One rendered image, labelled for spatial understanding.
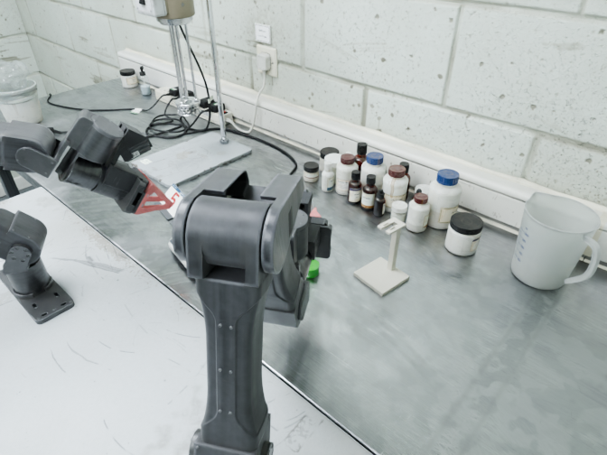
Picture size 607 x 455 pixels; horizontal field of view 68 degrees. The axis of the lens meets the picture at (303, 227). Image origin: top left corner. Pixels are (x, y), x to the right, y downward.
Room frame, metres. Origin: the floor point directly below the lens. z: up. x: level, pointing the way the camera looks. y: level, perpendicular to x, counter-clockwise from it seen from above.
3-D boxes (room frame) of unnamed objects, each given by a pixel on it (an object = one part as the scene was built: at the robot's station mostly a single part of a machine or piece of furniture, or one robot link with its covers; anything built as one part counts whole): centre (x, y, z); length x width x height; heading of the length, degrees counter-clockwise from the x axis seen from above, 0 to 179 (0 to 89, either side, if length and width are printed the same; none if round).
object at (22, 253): (0.65, 0.52, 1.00); 0.09 x 0.06 x 0.06; 16
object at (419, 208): (0.86, -0.26, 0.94); 0.05 x 0.05 x 0.09
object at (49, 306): (0.65, 0.53, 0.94); 0.20 x 0.07 x 0.08; 48
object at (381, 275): (0.68, -0.16, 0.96); 0.08 x 0.08 x 0.13; 39
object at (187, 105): (1.22, 0.32, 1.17); 0.07 x 0.07 x 0.25
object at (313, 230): (0.59, 0.01, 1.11); 0.07 x 0.06 x 0.11; 78
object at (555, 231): (0.68, -0.48, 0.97); 0.18 x 0.13 x 0.15; 14
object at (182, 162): (1.21, 0.33, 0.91); 0.30 x 0.20 x 0.01; 138
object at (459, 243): (0.78, -0.35, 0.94); 0.07 x 0.07 x 0.07
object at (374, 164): (1.00, -0.18, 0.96); 0.06 x 0.06 x 0.11
